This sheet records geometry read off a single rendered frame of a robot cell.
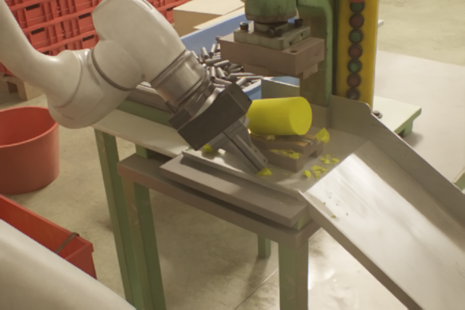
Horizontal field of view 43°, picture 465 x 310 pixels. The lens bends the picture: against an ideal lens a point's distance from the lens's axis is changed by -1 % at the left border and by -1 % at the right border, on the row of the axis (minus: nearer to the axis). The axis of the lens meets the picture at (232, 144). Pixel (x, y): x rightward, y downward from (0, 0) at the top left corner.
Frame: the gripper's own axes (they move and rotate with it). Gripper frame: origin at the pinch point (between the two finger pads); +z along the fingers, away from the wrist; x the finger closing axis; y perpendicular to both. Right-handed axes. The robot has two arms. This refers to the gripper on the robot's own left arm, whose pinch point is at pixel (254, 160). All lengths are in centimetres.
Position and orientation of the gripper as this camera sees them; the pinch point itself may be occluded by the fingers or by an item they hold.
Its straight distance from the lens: 108.9
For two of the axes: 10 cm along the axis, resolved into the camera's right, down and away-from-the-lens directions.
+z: 6.7, 7.2, 2.0
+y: 2.4, -4.7, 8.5
